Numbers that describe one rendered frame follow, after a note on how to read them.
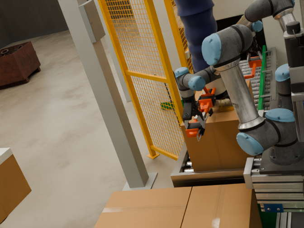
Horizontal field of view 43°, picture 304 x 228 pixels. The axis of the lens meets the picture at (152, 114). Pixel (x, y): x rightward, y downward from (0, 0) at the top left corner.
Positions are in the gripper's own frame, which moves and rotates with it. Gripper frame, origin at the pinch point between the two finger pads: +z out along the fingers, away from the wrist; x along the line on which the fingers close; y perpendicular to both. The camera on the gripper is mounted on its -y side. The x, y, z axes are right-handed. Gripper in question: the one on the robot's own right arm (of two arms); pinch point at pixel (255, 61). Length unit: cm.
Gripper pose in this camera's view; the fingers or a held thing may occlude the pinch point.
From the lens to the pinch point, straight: 291.2
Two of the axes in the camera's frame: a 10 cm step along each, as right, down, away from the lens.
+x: 9.1, -1.1, -3.9
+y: -3.0, 4.8, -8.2
